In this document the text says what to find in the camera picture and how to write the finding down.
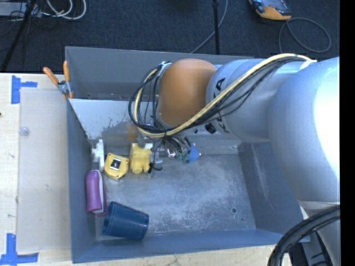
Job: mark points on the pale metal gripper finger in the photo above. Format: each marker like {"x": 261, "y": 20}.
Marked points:
{"x": 157, "y": 159}
{"x": 141, "y": 140}

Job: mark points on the yellow toy block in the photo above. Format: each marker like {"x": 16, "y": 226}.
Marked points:
{"x": 140, "y": 158}

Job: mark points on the yellow tape measure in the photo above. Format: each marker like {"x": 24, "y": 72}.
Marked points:
{"x": 116, "y": 165}

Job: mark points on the white plastic piece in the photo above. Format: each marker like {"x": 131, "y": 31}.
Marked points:
{"x": 99, "y": 154}

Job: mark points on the grey metal bin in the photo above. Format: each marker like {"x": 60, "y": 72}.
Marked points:
{"x": 199, "y": 193}

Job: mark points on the dark blue ribbed cup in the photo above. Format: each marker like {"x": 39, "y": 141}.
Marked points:
{"x": 126, "y": 222}

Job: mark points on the pale wood flat board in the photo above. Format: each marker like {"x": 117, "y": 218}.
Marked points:
{"x": 41, "y": 176}

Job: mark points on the black cylinder on white bracket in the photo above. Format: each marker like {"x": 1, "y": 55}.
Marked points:
{"x": 211, "y": 128}

